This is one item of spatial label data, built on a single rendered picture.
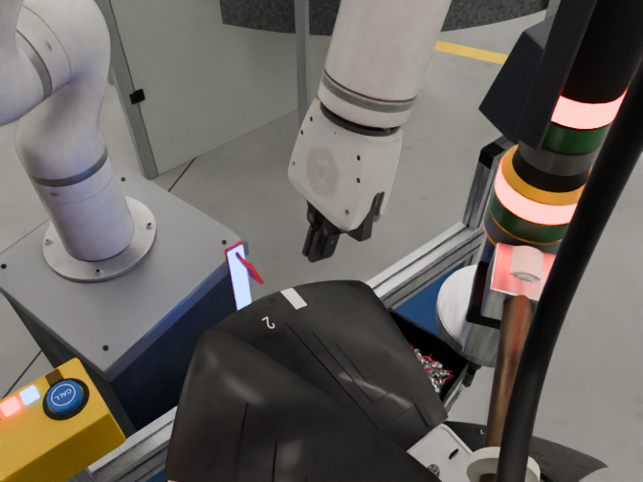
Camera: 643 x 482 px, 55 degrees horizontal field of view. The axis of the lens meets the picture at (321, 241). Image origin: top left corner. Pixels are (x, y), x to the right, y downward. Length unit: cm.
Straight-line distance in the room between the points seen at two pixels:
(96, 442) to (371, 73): 57
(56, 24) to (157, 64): 154
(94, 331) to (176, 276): 15
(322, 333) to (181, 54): 185
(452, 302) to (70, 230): 75
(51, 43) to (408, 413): 60
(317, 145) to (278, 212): 186
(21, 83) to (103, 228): 30
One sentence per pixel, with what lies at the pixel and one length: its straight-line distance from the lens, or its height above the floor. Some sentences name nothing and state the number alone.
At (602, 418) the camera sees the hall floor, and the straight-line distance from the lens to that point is 212.
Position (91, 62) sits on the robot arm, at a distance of 90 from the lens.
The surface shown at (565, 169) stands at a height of 159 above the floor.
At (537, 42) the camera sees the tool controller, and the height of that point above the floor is 125.
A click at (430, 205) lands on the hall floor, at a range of 249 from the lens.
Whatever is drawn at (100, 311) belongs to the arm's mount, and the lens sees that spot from 103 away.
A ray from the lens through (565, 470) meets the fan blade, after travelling 82.
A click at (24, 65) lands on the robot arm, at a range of 83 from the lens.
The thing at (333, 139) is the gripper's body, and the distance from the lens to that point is 55.
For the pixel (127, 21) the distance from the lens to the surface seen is 228.
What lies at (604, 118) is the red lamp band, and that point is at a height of 162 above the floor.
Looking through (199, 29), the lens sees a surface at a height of 56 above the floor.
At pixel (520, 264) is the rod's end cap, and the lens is 30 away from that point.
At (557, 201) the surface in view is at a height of 157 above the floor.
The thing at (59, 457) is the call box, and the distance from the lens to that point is 84.
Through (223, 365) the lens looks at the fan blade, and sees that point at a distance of 41.
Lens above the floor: 177
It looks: 50 degrees down
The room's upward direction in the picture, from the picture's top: straight up
